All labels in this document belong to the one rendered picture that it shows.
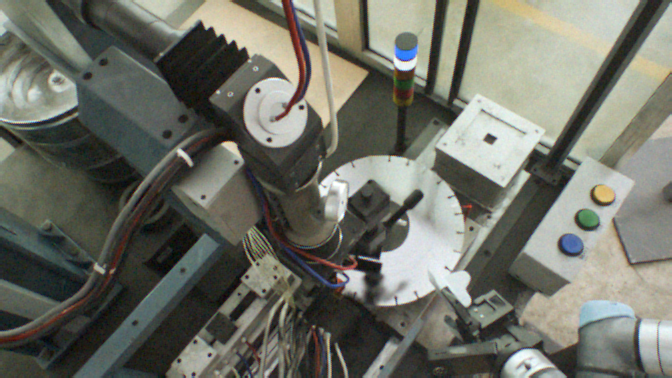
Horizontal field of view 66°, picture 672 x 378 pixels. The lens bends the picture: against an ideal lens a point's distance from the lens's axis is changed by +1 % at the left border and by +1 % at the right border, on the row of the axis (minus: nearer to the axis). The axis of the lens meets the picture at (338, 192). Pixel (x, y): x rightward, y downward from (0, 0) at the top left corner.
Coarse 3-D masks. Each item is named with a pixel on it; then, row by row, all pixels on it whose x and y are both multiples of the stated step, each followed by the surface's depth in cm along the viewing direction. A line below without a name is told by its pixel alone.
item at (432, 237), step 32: (384, 160) 111; (320, 192) 109; (352, 192) 109; (448, 192) 107; (416, 224) 104; (448, 224) 104; (384, 256) 102; (416, 256) 102; (448, 256) 101; (352, 288) 100; (384, 288) 99; (416, 288) 99
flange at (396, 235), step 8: (392, 208) 105; (408, 216) 104; (408, 224) 104; (392, 232) 103; (400, 232) 103; (408, 232) 103; (384, 240) 102; (392, 240) 102; (400, 240) 102; (384, 248) 102; (392, 248) 102
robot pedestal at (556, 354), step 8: (528, 328) 184; (544, 336) 182; (544, 344) 181; (552, 344) 181; (576, 344) 140; (552, 352) 180; (560, 352) 151; (568, 352) 141; (576, 352) 133; (552, 360) 153; (560, 360) 144; (568, 360) 135; (576, 360) 128; (560, 368) 138; (568, 368) 130; (568, 376) 126
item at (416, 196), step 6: (414, 192) 78; (420, 192) 78; (408, 198) 78; (414, 198) 78; (420, 198) 78; (408, 204) 78; (414, 204) 78; (402, 210) 78; (396, 216) 78; (390, 222) 78
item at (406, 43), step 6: (396, 36) 99; (402, 36) 99; (408, 36) 99; (414, 36) 99; (396, 42) 98; (402, 42) 98; (408, 42) 98; (414, 42) 98; (396, 48) 99; (402, 48) 98; (408, 48) 98; (414, 48) 98; (396, 54) 100; (402, 54) 99; (408, 54) 99; (414, 54) 100
